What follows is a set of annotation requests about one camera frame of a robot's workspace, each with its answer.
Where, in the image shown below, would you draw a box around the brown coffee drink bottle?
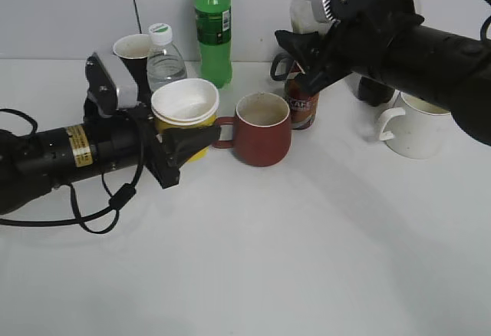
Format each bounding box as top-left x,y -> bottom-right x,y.
284,62 -> 319,130

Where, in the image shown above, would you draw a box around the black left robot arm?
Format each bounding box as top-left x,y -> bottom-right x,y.
1,105 -> 221,214

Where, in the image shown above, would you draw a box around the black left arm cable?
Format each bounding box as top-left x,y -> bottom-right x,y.
0,108 -> 147,235

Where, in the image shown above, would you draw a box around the dark grey ceramic mug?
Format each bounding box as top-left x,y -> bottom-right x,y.
270,53 -> 295,81

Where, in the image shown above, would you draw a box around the green soda bottle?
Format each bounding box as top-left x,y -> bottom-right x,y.
194,0 -> 232,88

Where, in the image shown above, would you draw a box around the clear water bottle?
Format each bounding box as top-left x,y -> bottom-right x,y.
147,23 -> 187,93

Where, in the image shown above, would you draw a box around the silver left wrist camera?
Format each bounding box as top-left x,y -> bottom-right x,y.
85,52 -> 138,118

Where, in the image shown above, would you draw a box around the black ceramic mug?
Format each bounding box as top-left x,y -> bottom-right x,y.
113,34 -> 152,101

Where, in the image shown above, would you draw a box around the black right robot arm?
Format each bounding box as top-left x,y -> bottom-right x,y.
275,0 -> 490,144

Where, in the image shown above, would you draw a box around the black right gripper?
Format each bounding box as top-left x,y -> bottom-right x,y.
274,0 -> 423,93

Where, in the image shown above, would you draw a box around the yellow paper cup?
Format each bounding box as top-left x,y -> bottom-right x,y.
151,78 -> 219,133

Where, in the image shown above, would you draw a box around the dark cola bottle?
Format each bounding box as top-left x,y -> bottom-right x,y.
356,77 -> 395,107

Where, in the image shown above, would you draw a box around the white ceramic mug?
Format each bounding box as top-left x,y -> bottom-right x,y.
375,92 -> 453,160

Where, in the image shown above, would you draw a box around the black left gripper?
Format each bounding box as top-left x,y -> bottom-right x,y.
126,104 -> 221,189

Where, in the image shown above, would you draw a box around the red ceramic mug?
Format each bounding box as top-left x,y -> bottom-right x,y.
213,93 -> 292,167

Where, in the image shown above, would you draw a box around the white milk bottle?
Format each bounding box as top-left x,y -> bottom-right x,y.
290,0 -> 331,36

